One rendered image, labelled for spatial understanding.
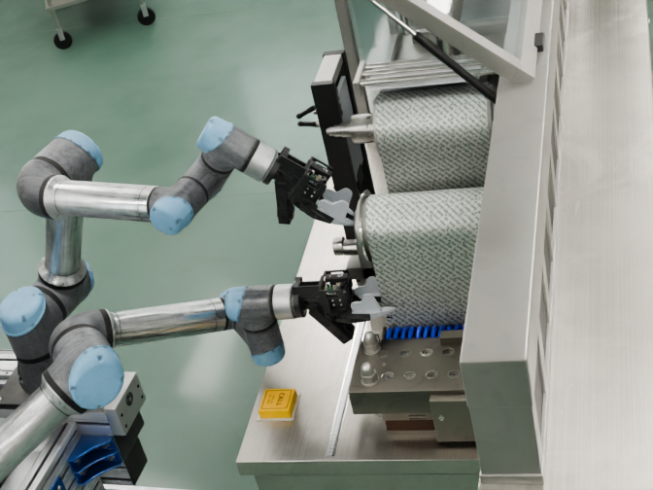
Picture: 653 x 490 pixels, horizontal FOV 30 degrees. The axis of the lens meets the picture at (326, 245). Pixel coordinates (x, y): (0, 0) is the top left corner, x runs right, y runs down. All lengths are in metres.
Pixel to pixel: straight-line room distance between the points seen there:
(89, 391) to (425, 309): 0.70
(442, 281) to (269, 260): 2.28
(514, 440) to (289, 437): 1.05
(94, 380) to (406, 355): 0.63
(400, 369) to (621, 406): 0.82
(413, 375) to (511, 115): 0.69
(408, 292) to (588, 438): 0.90
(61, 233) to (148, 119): 3.12
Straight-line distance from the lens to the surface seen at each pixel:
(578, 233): 2.05
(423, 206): 2.42
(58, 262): 2.97
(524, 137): 1.90
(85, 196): 2.57
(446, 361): 2.46
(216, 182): 2.50
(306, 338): 2.81
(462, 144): 2.57
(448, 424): 2.43
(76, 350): 2.49
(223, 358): 4.29
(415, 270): 2.47
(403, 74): 2.61
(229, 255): 4.80
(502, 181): 1.81
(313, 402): 2.64
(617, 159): 2.23
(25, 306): 2.97
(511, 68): 2.05
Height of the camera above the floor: 2.63
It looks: 34 degrees down
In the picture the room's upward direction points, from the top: 14 degrees counter-clockwise
